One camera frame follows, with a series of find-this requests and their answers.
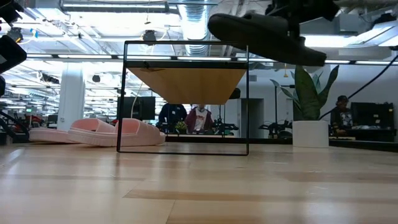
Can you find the black ceiling mounted device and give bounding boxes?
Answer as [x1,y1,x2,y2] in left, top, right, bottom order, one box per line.
[142,29,157,47]
[6,26,24,44]

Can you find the snake plant in white pot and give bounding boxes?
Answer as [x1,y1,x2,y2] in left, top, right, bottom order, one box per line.
[269,64,340,149]

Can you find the black monitor screen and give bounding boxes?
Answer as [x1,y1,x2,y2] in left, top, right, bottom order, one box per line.
[117,95,156,121]

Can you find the black background cabinet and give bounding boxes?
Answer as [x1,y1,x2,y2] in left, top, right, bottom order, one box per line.
[350,101,396,131]

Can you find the small green potted plant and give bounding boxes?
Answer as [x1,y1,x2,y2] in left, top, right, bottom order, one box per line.
[175,120,188,135]

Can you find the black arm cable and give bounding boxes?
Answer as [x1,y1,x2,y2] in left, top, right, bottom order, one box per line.
[317,53,398,121]

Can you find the black metal wooden board shelf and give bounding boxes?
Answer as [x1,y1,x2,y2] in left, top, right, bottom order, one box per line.
[116,40,250,156]

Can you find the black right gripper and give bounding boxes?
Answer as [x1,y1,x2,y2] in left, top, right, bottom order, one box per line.
[265,0,341,40]

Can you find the white building column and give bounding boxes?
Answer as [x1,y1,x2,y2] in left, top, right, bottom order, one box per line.
[57,68,86,131]

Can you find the grey door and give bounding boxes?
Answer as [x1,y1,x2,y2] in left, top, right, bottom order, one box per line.
[237,97,265,139]

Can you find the person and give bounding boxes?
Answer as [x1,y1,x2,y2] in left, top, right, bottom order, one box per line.
[156,103,188,133]
[329,95,354,135]
[184,104,215,134]

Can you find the silver ribbed ventilation duct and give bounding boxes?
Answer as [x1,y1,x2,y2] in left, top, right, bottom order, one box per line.
[177,0,213,57]

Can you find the pink rubber slide sandal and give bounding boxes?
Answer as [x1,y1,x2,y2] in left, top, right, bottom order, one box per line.
[67,117,167,147]
[28,126,82,144]

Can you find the black table edge rail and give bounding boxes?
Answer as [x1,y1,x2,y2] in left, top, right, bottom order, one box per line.
[0,132,398,153]

